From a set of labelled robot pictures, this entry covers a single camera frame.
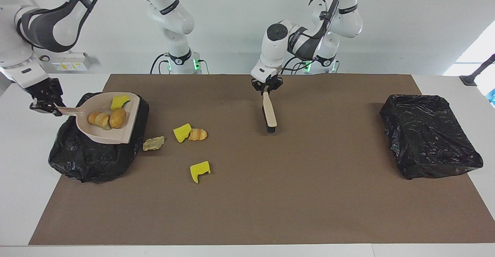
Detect beige brush with black bristles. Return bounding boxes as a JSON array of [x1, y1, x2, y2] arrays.
[[262, 87, 277, 134]]

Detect beige plastic dustpan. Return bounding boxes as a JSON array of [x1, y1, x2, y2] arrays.
[[54, 92, 141, 145]]

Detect orange striped toy croissant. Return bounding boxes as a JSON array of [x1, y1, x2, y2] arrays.
[[88, 111, 112, 130], [188, 128, 208, 142]]

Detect green and yellow sponge piece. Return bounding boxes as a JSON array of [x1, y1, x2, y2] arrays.
[[111, 95, 131, 111]]

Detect brown toy bread roll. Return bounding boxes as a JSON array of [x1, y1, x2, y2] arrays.
[[109, 108, 127, 129]]

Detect yellow sponge wedge piece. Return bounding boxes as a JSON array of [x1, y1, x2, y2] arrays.
[[173, 123, 193, 144]]

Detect pale cream foam chunk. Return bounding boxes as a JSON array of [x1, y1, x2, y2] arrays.
[[142, 136, 165, 151]]

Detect black bag lined bin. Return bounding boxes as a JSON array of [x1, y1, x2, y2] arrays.
[[48, 92, 150, 183], [379, 94, 484, 180]]

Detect notched yellow sponge piece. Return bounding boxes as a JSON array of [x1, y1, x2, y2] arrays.
[[189, 161, 212, 184]]

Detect brown table mat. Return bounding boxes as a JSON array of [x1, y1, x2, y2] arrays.
[[29, 74, 495, 246]]

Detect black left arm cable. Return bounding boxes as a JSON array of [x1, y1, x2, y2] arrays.
[[282, 0, 341, 75]]

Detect white wall socket box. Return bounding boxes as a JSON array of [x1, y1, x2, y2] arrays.
[[43, 52, 92, 72]]

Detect black camera stand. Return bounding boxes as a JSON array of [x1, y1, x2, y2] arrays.
[[459, 54, 495, 86]]

